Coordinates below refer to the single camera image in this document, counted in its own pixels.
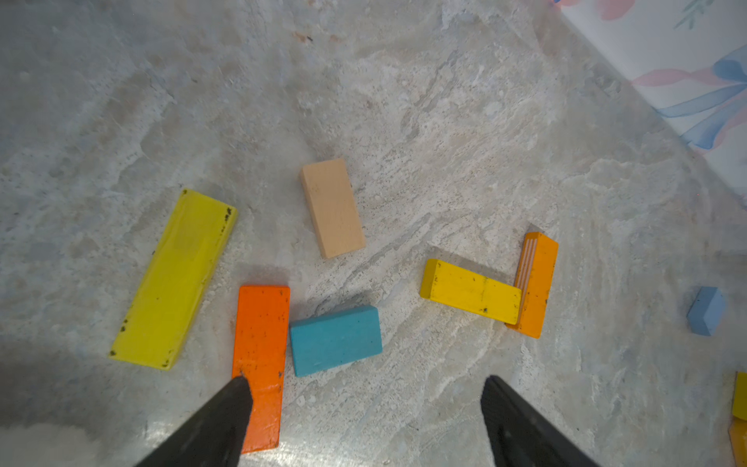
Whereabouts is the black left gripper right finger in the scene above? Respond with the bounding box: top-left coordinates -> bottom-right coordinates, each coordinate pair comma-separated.
480,376 -> 597,467

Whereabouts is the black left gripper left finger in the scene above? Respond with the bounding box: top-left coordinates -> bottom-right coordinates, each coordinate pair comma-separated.
138,376 -> 253,466

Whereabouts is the red-orange long block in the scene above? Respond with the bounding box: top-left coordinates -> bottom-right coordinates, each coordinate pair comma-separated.
231,285 -> 291,455

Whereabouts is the lime yellow long block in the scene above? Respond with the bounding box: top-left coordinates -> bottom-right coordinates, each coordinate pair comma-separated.
109,190 -> 238,371

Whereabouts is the teal short block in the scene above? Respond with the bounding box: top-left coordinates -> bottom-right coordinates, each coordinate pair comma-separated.
290,305 -> 382,377

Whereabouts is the white plush toy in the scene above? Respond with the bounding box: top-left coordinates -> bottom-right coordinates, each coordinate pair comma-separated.
1,423 -> 100,466

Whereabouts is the amber orange long block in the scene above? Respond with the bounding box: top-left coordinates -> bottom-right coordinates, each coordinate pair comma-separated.
507,232 -> 558,340

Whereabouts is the golden yellow long block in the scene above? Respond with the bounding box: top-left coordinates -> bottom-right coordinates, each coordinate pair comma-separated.
729,418 -> 747,467

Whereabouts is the light blue short block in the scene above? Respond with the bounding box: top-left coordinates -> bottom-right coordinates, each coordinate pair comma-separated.
687,286 -> 727,337

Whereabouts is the small yellow short block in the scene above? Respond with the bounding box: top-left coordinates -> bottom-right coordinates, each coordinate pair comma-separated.
733,372 -> 747,421

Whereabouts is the beige short block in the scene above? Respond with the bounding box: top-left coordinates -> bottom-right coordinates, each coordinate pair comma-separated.
301,159 -> 366,259

